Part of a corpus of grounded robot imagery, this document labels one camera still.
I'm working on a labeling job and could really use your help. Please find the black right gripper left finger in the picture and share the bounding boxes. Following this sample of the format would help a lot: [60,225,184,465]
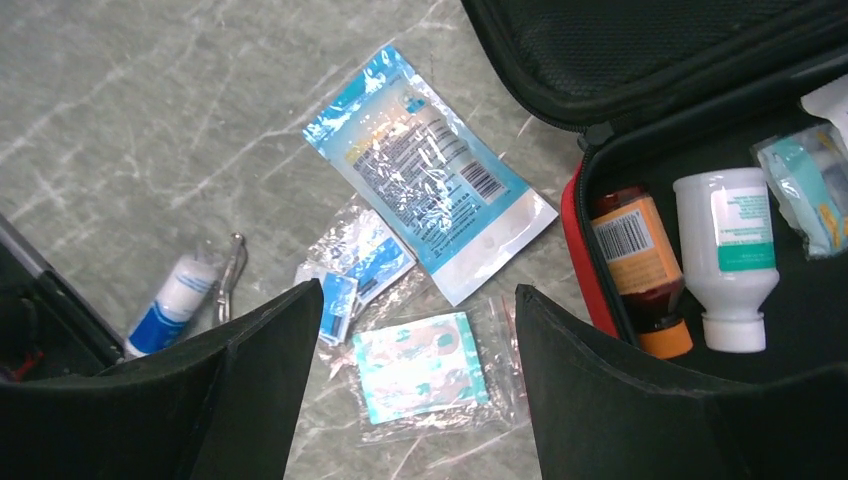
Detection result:
[1,280,323,479]

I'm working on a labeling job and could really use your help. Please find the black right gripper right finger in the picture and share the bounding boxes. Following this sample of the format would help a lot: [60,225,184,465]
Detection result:
[515,284,847,479]

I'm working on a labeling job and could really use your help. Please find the brown bottle orange cap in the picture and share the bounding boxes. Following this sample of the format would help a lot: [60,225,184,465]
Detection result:
[591,184,693,359]

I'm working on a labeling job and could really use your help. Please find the white bottle green label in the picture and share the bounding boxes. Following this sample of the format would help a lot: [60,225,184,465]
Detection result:
[673,167,780,353]

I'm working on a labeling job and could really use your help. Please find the blue cotton swab packet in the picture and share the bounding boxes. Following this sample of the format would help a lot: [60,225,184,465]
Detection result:
[303,46,557,305]

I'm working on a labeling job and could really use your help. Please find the teal header small items bag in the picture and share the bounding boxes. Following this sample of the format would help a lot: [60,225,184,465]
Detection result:
[752,122,847,258]

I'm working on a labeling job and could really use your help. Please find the white gauze dressing packet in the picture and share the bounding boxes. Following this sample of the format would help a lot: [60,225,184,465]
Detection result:
[800,75,847,146]

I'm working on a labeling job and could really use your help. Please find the red medicine kit case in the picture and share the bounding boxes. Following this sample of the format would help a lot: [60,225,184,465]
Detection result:
[464,1,847,390]

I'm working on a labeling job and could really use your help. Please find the white bandage roll blue label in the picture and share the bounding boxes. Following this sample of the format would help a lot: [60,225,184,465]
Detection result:
[124,254,218,358]

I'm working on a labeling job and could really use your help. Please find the adhesive bandages clear bag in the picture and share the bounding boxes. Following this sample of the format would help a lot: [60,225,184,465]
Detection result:
[318,295,529,445]

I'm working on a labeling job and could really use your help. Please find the alcohol wipes clear bag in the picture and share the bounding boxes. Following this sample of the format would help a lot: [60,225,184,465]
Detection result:
[293,195,429,347]

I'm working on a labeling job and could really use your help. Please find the black handled scissors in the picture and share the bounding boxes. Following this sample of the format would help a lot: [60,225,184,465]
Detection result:
[215,232,248,326]

